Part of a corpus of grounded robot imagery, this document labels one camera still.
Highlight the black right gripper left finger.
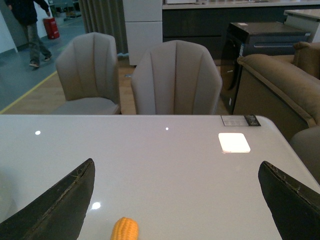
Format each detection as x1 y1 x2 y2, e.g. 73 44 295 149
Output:
0 158 95 240

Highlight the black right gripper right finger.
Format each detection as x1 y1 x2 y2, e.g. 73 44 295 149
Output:
258 161 320 240

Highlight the yellow corn cob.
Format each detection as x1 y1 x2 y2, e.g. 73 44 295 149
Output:
110 217 139 240

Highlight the table label sticker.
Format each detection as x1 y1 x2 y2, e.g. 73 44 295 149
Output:
220 114 261 127

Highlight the brown sofa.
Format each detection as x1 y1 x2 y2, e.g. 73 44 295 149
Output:
233 41 320 140

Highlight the beige chair left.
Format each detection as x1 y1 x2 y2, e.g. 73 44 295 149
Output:
52 32 121 115

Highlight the beige chair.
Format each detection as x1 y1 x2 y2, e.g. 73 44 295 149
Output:
131 40 223 115
52 32 121 115

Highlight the beige chair right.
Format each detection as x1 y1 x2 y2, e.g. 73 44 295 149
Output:
131 40 223 115

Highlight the black washing machine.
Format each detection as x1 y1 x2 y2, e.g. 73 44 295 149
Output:
220 22 311 114

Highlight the dark kitchen counter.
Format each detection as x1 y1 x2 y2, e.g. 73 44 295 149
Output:
162 0 320 64

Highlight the grey curtain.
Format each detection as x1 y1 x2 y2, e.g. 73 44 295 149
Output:
78 0 129 54

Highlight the walking person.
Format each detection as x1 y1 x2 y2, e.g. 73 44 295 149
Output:
4 0 52 69

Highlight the white cabinet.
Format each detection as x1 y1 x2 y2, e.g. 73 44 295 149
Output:
123 0 163 66

